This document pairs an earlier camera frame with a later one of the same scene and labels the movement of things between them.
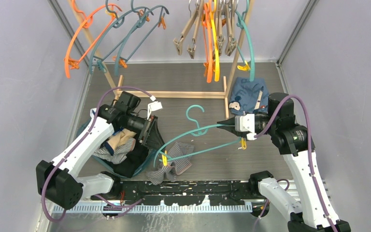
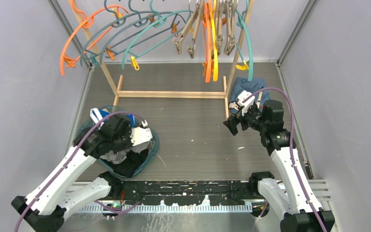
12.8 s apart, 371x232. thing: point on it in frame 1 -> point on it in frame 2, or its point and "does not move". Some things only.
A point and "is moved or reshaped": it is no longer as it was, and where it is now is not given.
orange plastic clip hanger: x=73 y=64 is moved or reshaped
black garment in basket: x=135 y=159 does not move
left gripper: x=150 y=134 -> x=130 y=144
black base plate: x=188 y=192 does not move
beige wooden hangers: x=222 y=7 does not move
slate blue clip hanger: x=100 y=64 -> x=110 y=22
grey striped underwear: x=179 y=160 -> x=116 y=157
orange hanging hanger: x=210 y=64 does not move
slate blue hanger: x=142 y=20 is moved or reshaped
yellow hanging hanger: x=217 y=70 does not move
